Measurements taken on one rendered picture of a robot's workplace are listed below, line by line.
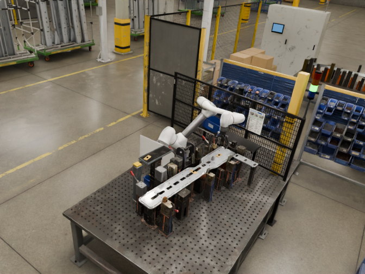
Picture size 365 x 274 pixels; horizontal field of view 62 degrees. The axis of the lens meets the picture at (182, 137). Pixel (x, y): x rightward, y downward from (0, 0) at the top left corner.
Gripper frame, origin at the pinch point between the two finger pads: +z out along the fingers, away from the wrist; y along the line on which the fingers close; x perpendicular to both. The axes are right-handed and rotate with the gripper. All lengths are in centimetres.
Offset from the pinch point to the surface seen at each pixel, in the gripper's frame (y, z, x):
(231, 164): -22.3, 10.5, 8.2
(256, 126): -13, -11, -54
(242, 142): -5.5, 10.6, -41.9
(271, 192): -63, 44, -23
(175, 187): -4, 14, 80
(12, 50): 723, 72, -73
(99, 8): 625, -38, -288
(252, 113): -4, -25, -54
